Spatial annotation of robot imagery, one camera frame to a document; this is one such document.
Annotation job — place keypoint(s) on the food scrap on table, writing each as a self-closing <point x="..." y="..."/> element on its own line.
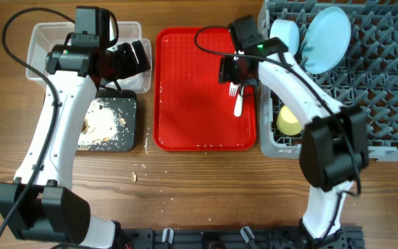
<point x="134" y="177"/>

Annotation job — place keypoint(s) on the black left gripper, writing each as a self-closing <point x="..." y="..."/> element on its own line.
<point x="131" y="66"/>

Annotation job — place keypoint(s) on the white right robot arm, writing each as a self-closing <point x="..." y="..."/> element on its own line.
<point x="333" y="151"/>

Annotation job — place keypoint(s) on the light blue plastic plate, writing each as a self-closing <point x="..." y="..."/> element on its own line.
<point x="326" y="40"/>

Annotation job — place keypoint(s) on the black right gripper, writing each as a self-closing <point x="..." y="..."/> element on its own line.
<point x="226" y="70"/>

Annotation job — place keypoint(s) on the rice and food scraps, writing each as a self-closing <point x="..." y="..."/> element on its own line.
<point x="109" y="125"/>

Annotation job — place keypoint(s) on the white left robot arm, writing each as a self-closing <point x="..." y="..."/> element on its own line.
<point x="39" y="205"/>

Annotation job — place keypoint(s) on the clear plastic waste bin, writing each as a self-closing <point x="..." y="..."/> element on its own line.
<point x="47" y="35"/>

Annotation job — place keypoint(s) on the black food waste tray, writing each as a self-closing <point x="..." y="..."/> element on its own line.
<point x="70" y="124"/>

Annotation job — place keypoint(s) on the pink plastic fork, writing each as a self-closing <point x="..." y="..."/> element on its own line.
<point x="233" y="89"/>

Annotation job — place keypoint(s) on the yellow plastic cup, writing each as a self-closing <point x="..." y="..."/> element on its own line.
<point x="287" y="123"/>

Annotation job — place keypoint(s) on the red plastic tray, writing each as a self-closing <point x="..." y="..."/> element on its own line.
<point x="192" y="110"/>

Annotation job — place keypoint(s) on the cream plastic spoon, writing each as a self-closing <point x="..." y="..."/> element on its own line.
<point x="239" y="101"/>

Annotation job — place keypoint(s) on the light blue plastic bowl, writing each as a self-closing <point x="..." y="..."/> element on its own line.
<point x="287" y="32"/>

